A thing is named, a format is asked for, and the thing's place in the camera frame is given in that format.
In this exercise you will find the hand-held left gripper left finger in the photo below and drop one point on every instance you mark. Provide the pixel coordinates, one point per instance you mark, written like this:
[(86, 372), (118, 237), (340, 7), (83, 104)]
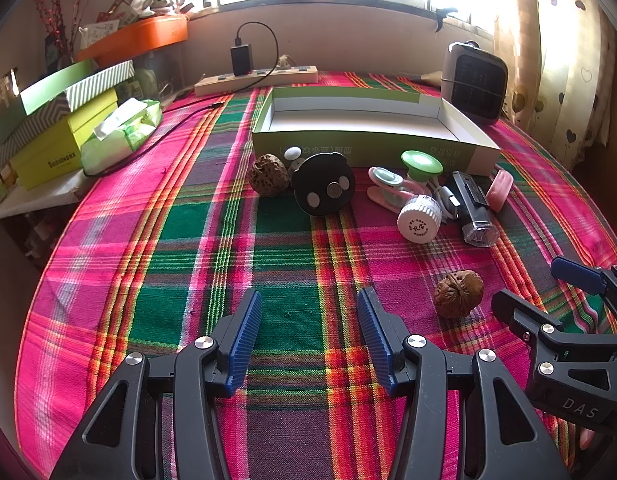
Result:
[(243, 340)]

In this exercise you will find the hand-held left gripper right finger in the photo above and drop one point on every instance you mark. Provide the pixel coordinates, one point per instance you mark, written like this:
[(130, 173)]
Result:
[(376, 340)]

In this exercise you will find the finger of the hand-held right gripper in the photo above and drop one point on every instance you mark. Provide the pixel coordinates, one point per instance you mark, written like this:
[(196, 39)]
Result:
[(518, 310), (578, 275)]

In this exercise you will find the light brown wrinkled walnut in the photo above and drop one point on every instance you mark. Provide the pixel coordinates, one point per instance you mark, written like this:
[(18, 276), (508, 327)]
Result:
[(458, 294)]

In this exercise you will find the black flashlight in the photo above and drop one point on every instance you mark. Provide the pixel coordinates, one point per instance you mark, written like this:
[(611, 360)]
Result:
[(473, 205)]

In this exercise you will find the pink case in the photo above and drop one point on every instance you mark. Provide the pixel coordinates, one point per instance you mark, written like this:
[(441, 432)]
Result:
[(499, 190)]

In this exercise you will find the clear jar with white cap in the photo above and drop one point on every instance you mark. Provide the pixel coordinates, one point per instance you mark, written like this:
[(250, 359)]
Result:
[(418, 220)]

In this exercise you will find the pink clip-on lens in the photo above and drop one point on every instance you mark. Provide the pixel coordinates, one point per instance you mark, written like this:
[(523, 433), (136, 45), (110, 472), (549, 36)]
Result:
[(386, 180)]

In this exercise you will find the dark pitted walnut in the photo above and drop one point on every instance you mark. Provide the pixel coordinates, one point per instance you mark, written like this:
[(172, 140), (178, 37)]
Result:
[(266, 175)]

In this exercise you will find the black round disc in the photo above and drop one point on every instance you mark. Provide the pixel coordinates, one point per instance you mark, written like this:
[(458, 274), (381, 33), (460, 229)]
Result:
[(313, 180)]

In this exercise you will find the small white knob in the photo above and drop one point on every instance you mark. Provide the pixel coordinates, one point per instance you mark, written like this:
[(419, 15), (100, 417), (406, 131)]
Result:
[(292, 152)]

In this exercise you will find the green cardboard box tray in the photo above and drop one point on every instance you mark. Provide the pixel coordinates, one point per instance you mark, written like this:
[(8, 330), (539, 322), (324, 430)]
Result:
[(368, 125)]

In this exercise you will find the person's right hand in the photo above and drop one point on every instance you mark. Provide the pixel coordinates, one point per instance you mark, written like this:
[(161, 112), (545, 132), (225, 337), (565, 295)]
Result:
[(587, 442)]

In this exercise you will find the heart print curtain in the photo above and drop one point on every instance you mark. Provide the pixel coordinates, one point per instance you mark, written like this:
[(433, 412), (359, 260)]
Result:
[(558, 60)]

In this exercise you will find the grey space heater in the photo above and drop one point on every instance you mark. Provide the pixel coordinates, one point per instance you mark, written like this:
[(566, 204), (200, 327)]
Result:
[(473, 85)]

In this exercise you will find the green tissue pack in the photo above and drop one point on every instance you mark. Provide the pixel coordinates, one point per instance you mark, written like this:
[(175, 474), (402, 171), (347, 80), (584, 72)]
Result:
[(123, 137)]

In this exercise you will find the white side table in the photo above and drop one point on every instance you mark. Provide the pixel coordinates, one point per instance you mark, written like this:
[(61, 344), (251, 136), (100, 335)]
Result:
[(38, 200)]

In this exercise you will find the beige power strip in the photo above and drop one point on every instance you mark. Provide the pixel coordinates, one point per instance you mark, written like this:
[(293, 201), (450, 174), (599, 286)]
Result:
[(228, 85)]

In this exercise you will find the lime green box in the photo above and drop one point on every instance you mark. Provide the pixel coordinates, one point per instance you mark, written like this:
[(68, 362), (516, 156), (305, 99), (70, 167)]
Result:
[(53, 152)]

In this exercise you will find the white plug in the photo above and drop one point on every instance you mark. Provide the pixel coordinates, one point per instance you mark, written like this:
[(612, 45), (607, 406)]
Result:
[(285, 61)]

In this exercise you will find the green striped box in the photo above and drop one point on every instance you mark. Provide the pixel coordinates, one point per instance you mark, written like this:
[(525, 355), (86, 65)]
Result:
[(101, 85)]

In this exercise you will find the green flat box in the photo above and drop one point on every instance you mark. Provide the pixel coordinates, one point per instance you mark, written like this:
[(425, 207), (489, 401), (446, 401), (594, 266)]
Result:
[(48, 87)]

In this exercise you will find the orange box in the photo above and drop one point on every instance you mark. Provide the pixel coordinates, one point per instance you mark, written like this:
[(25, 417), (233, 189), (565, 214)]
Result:
[(138, 37)]

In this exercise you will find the white plastic bag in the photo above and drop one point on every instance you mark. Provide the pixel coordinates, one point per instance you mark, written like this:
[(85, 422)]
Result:
[(161, 2)]

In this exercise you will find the red berry branches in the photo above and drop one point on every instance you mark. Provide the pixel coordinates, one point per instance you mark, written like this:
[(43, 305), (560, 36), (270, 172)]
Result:
[(53, 5)]

